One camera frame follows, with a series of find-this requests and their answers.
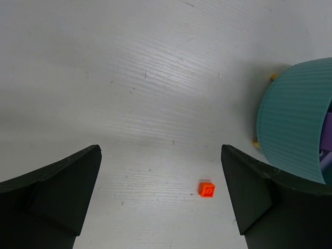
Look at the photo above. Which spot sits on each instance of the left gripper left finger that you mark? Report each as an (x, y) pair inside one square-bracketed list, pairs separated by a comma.
[(46, 208)]

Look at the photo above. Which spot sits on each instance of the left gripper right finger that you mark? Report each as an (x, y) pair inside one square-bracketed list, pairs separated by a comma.
[(275, 209)]

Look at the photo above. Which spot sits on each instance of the tiny orange lego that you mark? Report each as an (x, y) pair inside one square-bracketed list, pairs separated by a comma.
[(206, 189)]

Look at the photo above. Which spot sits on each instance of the purple lego brick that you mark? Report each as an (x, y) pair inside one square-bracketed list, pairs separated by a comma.
[(325, 159)]

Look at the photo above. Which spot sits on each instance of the teal divided round container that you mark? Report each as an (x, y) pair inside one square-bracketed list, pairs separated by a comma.
[(291, 116)]

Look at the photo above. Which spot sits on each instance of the purple printed curved lego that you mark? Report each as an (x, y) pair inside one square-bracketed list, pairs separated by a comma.
[(326, 134)]

